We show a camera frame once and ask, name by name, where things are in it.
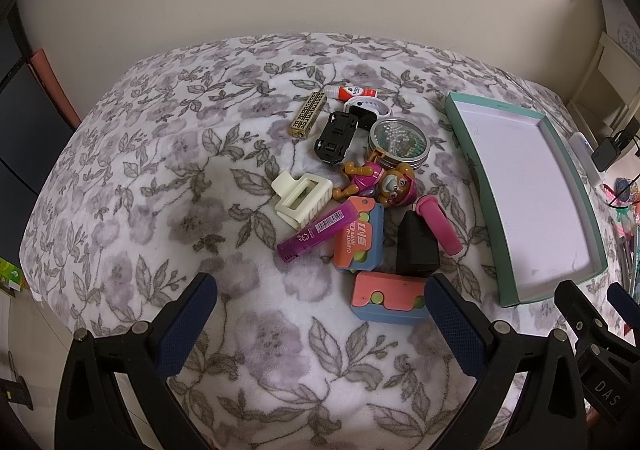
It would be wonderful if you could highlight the white power strip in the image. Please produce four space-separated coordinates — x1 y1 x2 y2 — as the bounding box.
568 132 604 188

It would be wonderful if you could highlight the round tin of beads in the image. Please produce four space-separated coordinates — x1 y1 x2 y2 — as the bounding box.
368 118 430 170

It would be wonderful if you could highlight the floral fleece blanket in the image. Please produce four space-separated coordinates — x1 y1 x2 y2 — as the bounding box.
19 32 624 450

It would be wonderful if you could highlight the orange blue carrot knife toy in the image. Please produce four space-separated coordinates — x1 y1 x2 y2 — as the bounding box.
333 196 385 272

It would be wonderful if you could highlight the pink brown puppy figure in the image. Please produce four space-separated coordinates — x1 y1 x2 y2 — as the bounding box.
332 154 418 207

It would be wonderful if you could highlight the cream hair claw clip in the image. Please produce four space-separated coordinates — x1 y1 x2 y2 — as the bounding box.
271 170 333 230

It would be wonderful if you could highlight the teal white box tray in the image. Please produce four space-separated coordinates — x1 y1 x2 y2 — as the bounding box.
445 92 608 307

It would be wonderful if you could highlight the red white glue tube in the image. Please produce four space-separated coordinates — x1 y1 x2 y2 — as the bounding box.
324 86 378 102

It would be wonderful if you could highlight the cream wooden shelf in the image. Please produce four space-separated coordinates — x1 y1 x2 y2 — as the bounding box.
566 32 639 149

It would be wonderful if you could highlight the black toy car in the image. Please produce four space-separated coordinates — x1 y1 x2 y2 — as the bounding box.
314 111 358 165

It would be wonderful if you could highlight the black charger cable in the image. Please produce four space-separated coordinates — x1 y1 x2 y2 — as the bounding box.
604 129 640 209

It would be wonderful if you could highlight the white smart watch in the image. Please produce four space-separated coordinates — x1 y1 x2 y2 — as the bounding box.
344 96 392 132

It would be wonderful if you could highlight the black plugged charger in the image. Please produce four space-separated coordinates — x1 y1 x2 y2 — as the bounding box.
591 137 620 173

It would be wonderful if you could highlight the black usb wall charger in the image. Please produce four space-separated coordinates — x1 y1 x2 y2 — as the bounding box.
396 210 440 278

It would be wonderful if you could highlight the orange blue toy gun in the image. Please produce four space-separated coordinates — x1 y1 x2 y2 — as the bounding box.
350 271 430 326

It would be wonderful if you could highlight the purple translucent lighter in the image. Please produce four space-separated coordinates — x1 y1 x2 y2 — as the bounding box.
277 202 359 264

